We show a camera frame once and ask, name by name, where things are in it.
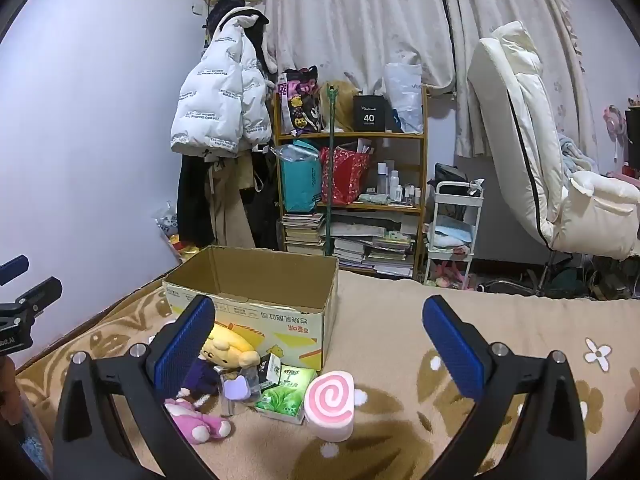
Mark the small black packet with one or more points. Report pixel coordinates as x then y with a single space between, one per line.
272 370

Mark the black patterned bag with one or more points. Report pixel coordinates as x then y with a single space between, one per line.
300 105

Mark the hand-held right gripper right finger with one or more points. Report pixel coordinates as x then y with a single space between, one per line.
452 350

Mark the white trolley cart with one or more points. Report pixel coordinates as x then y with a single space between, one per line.
439 195

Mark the person's left hand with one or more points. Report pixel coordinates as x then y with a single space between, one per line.
10 390

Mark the pink swirl plush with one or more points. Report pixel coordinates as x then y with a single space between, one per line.
327 397

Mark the yellow plush toy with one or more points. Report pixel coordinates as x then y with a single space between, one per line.
227 342

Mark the pale green pouch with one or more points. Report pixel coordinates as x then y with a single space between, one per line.
375 200

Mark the dark green bag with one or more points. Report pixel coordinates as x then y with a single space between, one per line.
562 282

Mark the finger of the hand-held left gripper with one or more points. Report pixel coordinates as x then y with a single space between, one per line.
12 269
42 292

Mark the teal bag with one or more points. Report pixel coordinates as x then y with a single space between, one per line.
300 185

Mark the white puffer jacket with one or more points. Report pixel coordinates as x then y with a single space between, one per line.
215 85

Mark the beige trousers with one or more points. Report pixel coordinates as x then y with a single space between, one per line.
230 210

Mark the cream floral curtain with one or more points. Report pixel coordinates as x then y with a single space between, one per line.
350 20
550 0

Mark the black garment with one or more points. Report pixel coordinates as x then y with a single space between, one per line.
265 210

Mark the blond wig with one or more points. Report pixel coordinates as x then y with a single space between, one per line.
345 107

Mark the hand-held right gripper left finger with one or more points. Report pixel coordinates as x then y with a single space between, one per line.
177 345

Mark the clear plastic bag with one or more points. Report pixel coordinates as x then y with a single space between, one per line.
167 220

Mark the pink plush toy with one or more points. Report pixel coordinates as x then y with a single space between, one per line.
200 422

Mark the black box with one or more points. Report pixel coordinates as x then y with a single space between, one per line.
369 115

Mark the messy pile of books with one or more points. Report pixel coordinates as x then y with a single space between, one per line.
370 252

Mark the blue patterned cloth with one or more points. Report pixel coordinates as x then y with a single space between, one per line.
37 445

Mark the row of white cosmetic bottles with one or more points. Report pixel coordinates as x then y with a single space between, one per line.
395 182

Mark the white plastic bag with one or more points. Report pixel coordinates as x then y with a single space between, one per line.
402 95

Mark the green pole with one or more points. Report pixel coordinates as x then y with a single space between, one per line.
330 170

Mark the stack of books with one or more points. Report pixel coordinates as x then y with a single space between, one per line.
302 232

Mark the black coat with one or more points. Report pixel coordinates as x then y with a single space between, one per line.
192 200

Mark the pink toys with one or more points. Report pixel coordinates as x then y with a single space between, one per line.
450 272

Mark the wooden shelf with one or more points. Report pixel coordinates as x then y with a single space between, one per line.
350 136

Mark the cream recliner chair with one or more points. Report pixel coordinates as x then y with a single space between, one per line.
505 110

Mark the cardboard box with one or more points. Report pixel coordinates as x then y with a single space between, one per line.
260 270

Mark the beige floral blanket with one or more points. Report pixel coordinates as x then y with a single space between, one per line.
390 340

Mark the green tissue pack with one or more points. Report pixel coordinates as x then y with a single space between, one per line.
282 400

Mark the red gift bag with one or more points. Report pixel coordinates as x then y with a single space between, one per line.
345 175

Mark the pink fan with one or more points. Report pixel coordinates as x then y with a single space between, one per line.
612 117

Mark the clear bag with purple toy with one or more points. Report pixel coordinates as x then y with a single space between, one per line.
235 389

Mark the pale blue blanket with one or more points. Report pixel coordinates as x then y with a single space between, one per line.
575 155

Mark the light blue cloth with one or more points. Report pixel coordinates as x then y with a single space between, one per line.
450 235

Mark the black hat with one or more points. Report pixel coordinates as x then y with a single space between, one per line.
227 5

